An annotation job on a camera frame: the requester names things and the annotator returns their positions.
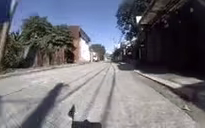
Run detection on distant green tree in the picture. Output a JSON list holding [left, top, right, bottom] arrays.
[[89, 43, 107, 62]]

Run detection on vehicle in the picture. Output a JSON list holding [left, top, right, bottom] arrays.
[[117, 61, 135, 71]]

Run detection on red and white building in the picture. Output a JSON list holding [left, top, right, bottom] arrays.
[[68, 25, 92, 64]]

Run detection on grey paved road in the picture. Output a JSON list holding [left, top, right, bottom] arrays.
[[0, 61, 205, 128]]

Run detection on tall dark tree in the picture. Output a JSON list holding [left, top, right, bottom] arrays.
[[115, 0, 151, 43]]

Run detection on robot's own part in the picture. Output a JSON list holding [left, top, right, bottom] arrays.
[[67, 104, 103, 128]]

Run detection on shaded concrete sidewalk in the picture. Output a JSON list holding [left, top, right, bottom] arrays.
[[133, 68, 205, 115]]

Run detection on bushy green trees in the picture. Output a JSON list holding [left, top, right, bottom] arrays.
[[1, 15, 76, 70]]

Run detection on dark building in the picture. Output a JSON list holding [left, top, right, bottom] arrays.
[[136, 0, 205, 78]]

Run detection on pale concrete sidewalk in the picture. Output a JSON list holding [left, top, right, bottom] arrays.
[[0, 62, 88, 81]]

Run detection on brown wall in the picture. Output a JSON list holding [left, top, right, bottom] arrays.
[[32, 48, 74, 68]]

